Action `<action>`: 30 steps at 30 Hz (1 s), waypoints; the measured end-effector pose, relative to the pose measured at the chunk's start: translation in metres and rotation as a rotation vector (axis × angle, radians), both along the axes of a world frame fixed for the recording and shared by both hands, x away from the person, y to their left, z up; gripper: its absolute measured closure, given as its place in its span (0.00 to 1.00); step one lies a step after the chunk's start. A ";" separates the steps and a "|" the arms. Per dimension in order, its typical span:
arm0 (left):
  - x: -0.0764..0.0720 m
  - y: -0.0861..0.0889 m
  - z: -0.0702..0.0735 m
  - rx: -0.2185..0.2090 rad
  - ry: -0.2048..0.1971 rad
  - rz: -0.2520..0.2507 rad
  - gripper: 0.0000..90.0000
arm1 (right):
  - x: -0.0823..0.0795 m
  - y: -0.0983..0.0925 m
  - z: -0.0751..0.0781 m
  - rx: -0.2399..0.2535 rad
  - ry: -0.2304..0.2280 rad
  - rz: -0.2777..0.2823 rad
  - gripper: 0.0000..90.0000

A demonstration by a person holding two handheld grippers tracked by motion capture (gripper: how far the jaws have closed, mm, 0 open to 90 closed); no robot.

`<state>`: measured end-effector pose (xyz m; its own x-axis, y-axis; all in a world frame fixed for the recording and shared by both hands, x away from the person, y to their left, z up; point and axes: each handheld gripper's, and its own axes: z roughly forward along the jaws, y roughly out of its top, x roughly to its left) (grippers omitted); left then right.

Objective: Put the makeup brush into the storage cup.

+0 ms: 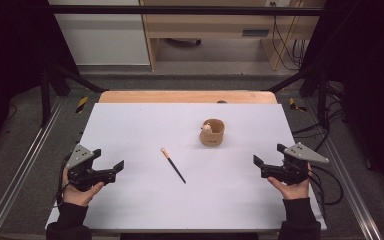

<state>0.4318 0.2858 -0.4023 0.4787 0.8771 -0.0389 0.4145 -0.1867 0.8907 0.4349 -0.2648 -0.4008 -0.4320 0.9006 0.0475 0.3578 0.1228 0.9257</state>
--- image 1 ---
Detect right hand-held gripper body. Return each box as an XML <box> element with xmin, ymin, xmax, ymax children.
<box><xmin>260</xmin><ymin>141</ymin><xmax>330</xmax><ymax>186</ymax></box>

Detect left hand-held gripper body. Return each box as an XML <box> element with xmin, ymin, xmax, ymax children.
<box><xmin>65</xmin><ymin>143</ymin><xmax>118</xmax><ymax>193</ymax></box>

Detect round wooden pen holder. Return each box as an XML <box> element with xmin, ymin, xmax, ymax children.
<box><xmin>199</xmin><ymin>118</ymin><xmax>226</xmax><ymax>148</ymax></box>

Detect black brush with wooden end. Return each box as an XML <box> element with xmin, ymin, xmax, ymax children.
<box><xmin>160</xmin><ymin>147</ymin><xmax>187</xmax><ymax>185</ymax></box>

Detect person's right hand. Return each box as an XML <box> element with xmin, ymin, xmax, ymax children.
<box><xmin>267</xmin><ymin>162</ymin><xmax>313</xmax><ymax>201</ymax></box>

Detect person's left hand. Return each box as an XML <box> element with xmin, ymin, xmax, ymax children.
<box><xmin>61</xmin><ymin>166</ymin><xmax>105</xmax><ymax>208</ymax></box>

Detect yellow clamp right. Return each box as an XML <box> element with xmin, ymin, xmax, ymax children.
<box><xmin>288</xmin><ymin>97</ymin><xmax>308</xmax><ymax>113</ymax></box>

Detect white board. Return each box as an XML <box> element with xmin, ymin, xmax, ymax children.
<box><xmin>44</xmin><ymin>102</ymin><xmax>328</xmax><ymax>233</ymax></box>

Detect wooden table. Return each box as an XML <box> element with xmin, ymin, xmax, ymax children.
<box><xmin>98</xmin><ymin>90</ymin><xmax>278</xmax><ymax>105</ymax></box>

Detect dark curtain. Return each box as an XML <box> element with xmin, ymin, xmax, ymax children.
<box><xmin>0</xmin><ymin>0</ymin><xmax>80</xmax><ymax>163</ymax></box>
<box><xmin>299</xmin><ymin>0</ymin><xmax>384</xmax><ymax>208</ymax></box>

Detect white cabinet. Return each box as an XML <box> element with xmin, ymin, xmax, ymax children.
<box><xmin>47</xmin><ymin>0</ymin><xmax>151</xmax><ymax>66</ymax></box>

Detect light wooden desk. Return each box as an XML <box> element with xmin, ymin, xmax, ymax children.
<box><xmin>138</xmin><ymin>0</ymin><xmax>326</xmax><ymax>72</ymax></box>

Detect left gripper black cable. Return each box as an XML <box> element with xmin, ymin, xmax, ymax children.
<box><xmin>55</xmin><ymin>152</ymin><xmax>74</xmax><ymax>208</ymax></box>

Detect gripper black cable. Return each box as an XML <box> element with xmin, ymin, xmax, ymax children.
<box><xmin>307</xmin><ymin>164</ymin><xmax>345</xmax><ymax>221</ymax></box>
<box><xmin>55</xmin><ymin>152</ymin><xmax>74</xmax><ymax>208</ymax></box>

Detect black floor cables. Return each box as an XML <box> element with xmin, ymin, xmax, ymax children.
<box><xmin>291</xmin><ymin>81</ymin><xmax>348</xmax><ymax>153</ymax></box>

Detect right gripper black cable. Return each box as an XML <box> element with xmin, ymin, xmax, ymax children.
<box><xmin>307</xmin><ymin>164</ymin><xmax>345</xmax><ymax>221</ymax></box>

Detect aluminium rail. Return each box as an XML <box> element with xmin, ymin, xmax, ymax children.
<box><xmin>0</xmin><ymin>95</ymin><xmax>65</xmax><ymax>240</ymax></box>
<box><xmin>303</xmin><ymin>96</ymin><xmax>384</xmax><ymax>240</ymax></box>

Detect black metal frame strut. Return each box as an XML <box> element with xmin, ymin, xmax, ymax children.
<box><xmin>266</xmin><ymin>62</ymin><xmax>332</xmax><ymax>128</ymax></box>
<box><xmin>39</xmin><ymin>62</ymin><xmax>110</xmax><ymax>128</ymax></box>

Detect bundle of hanging cables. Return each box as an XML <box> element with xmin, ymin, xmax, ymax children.
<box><xmin>270</xmin><ymin>1</ymin><xmax>307</xmax><ymax>71</ymax></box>

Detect black horizontal frame bar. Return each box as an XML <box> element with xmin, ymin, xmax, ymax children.
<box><xmin>46</xmin><ymin>4</ymin><xmax>326</xmax><ymax>17</ymax></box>

